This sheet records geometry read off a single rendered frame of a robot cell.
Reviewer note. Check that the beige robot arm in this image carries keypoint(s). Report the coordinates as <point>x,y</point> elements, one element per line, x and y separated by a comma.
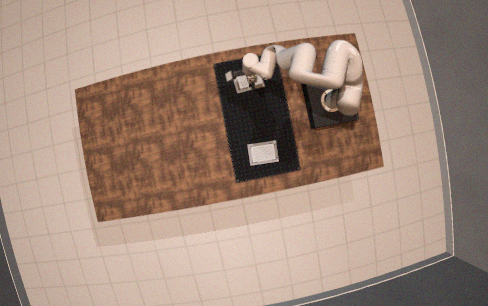
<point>338,55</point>

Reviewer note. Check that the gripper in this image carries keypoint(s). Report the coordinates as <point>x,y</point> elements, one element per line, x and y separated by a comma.
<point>252,81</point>

